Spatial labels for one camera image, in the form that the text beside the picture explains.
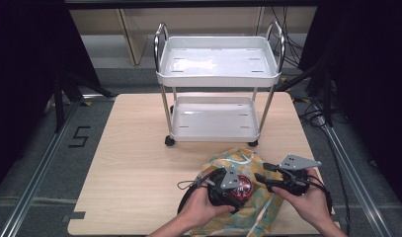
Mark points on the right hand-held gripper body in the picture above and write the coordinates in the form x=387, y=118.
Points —
x=299, y=163

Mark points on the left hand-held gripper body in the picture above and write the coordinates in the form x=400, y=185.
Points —
x=229, y=179

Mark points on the red round can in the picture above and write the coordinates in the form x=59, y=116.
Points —
x=245, y=188

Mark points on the green orange-print cloth bag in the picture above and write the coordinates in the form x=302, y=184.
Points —
x=257, y=210

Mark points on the white two-tier cart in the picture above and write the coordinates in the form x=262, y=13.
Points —
x=218, y=62

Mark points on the person's left hand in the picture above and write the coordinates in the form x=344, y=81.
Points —
x=198, y=205

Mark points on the person's right hand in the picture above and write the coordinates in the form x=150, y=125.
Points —
x=310, y=205

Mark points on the black metal stand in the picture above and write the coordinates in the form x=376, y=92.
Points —
x=59, y=102
x=326, y=98

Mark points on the beige wooden furniture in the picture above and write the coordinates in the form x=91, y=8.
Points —
x=134, y=36

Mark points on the aluminium floor rail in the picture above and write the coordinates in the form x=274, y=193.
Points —
x=37, y=177
x=356, y=184

